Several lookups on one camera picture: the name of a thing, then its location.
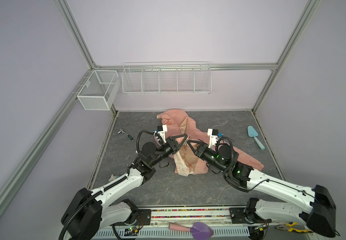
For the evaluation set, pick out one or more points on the purple pink-handled scoop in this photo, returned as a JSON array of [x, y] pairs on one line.
[[199, 231]]

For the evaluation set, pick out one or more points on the white mesh box basket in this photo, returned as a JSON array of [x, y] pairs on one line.
[[99, 90]]

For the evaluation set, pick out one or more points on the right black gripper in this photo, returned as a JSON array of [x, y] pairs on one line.
[[203, 150]]

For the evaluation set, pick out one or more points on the yellow-handled pliers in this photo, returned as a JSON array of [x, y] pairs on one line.
[[291, 227]]

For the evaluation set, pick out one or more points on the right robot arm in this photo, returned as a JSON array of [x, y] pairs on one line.
[[312, 207]]

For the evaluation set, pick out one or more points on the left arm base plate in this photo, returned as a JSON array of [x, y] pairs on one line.
[[138, 218]]

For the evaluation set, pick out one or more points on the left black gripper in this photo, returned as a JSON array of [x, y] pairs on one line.
[[172, 143]]

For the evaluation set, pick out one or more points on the pink zip jacket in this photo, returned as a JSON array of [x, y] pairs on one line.
[[178, 122]]

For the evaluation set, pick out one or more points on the teal plastic trowel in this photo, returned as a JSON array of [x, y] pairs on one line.
[[254, 134]]

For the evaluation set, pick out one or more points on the white wire shelf basket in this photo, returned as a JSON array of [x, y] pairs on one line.
[[167, 78]]

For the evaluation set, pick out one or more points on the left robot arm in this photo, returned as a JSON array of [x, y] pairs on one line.
[[92, 210]]

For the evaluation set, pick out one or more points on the small colourful toy figure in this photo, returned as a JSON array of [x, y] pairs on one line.
[[113, 178]]

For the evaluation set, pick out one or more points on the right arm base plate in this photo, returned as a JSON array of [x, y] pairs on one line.
[[240, 216]]

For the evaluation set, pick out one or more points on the small green-handled screwdriver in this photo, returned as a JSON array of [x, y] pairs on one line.
[[121, 131]]

